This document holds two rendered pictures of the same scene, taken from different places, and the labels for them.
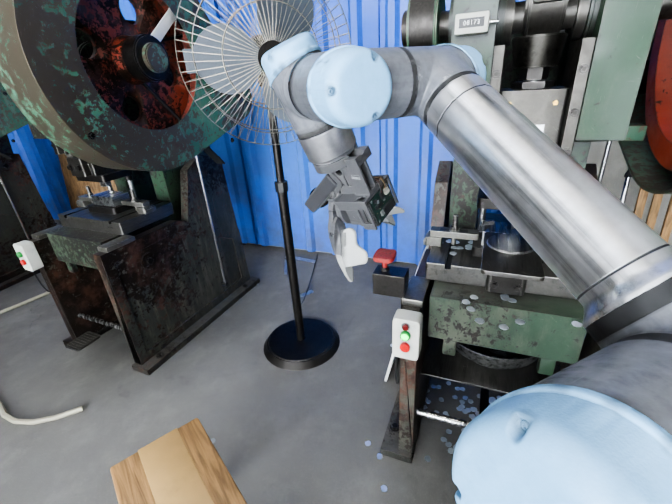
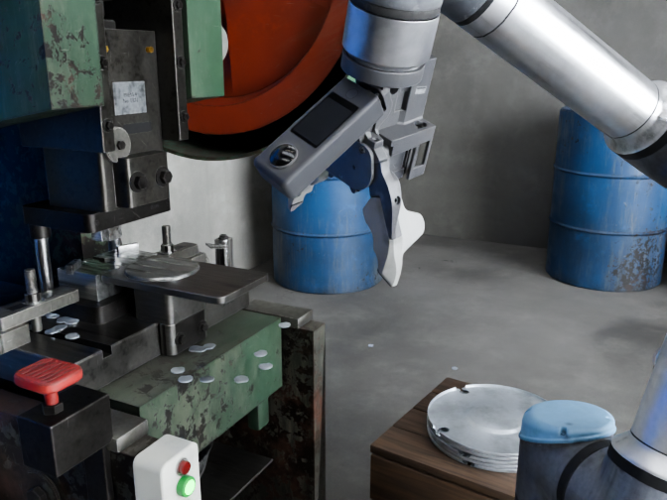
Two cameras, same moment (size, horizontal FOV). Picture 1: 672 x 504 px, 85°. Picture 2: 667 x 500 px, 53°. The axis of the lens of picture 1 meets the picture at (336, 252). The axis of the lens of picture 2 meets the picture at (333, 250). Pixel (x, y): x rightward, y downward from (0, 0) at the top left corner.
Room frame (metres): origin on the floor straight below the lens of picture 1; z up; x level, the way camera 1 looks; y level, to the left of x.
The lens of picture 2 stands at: (0.55, 0.59, 1.13)
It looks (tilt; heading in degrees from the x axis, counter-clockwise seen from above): 16 degrees down; 273
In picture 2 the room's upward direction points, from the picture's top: straight up
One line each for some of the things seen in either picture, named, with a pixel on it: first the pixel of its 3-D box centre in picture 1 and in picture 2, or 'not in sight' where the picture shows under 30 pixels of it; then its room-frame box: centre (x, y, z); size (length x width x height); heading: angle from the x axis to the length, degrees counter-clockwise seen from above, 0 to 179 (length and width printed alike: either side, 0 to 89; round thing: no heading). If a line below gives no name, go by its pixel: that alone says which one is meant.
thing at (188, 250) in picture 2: not in sight; (170, 249); (0.95, -0.69, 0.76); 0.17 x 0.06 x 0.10; 66
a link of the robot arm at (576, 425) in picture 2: not in sight; (567, 455); (0.28, -0.22, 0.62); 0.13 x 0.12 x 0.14; 114
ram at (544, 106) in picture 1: (524, 143); (111, 113); (0.98, -0.52, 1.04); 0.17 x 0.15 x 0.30; 156
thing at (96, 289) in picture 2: (508, 234); (109, 272); (1.02, -0.53, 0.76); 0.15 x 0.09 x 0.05; 66
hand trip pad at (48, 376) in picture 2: (384, 264); (51, 397); (0.94, -0.14, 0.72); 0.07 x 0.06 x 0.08; 156
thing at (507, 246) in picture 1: (507, 272); (187, 309); (0.86, -0.47, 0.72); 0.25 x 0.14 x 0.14; 156
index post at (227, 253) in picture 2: not in sight; (224, 258); (0.83, -0.65, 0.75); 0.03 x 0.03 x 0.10; 66
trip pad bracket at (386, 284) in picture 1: (391, 295); (71, 463); (0.93, -0.16, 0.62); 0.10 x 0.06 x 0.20; 66
